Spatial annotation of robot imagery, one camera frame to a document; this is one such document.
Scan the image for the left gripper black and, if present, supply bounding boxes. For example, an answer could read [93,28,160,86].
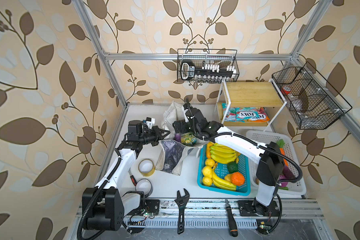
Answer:
[137,126,170,146]

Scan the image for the green snack bag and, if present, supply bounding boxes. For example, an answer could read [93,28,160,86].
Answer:
[181,133,198,147]

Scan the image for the white canvas tote bag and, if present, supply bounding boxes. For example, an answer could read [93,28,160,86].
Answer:
[156,102,207,176]

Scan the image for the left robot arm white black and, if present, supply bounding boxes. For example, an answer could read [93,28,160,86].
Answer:
[77,118,170,240]

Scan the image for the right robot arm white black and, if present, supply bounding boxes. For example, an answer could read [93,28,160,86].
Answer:
[173,102,303,216]

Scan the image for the Fox's candy bag left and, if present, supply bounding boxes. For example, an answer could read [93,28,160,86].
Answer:
[222,103,248,122]

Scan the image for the fox's candy bag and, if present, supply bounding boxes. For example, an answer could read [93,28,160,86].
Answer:
[222,103,248,122]
[236,108,270,123]

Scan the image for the Fox's candy bag right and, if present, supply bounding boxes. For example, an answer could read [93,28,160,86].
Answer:
[236,108,270,123]

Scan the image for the orange mango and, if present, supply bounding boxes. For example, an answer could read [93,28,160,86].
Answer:
[206,142,214,159]

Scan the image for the yellow tape roll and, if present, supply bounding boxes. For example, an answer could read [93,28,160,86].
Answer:
[138,159,156,177]

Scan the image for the upper banana bunch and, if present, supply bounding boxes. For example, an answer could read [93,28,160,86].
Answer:
[211,144,241,164]

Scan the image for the banana bunch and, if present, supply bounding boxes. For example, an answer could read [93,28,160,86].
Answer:
[211,144,241,164]
[212,172,237,191]

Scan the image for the black socket wrench set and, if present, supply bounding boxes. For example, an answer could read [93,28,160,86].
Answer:
[178,60,239,82]

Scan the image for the white wooden two-tier shelf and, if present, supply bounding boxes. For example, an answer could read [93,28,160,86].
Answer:
[214,79,287,132]

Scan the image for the green avocado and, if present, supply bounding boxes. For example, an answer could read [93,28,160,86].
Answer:
[227,161,239,174]

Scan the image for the yellow lemon bottom left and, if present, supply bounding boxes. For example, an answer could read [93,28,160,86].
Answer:
[202,177,213,187]

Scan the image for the black tape roll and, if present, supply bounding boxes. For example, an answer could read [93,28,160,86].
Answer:
[135,179,153,198]

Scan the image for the teal plastic basket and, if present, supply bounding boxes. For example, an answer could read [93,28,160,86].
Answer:
[197,129,252,197]

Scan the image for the white plastic basket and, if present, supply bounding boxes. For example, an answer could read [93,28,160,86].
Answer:
[246,130,307,196]

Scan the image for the lower banana bunch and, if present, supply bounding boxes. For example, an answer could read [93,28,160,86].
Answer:
[212,172,237,191]

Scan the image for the black adjustable wrench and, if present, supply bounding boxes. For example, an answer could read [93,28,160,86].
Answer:
[175,189,190,235]

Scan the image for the orange fruit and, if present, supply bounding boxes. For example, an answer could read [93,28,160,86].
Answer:
[231,172,246,187]

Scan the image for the orange carrot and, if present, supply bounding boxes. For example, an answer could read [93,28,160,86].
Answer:
[277,139,289,167]

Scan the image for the plastic bottle red cap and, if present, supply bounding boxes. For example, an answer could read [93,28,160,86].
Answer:
[282,86,303,111]

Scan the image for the black orange screwdriver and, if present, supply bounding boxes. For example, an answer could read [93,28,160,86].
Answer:
[225,199,238,237]

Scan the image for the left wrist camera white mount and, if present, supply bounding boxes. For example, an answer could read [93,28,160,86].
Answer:
[143,117,156,129]

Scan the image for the small red handled ratchet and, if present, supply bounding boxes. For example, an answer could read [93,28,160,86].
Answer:
[129,170,137,186]

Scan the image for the black wire basket centre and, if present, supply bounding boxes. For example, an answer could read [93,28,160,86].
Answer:
[177,48,240,84]

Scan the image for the black wire basket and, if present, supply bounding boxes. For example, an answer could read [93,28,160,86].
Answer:
[177,48,240,84]
[272,62,352,130]

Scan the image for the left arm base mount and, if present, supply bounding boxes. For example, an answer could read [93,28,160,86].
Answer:
[122,199,161,234]

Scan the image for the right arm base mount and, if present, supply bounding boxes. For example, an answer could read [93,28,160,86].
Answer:
[237,199,281,235]

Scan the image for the black wire basket right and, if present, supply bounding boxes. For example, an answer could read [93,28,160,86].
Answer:
[272,62,352,130]

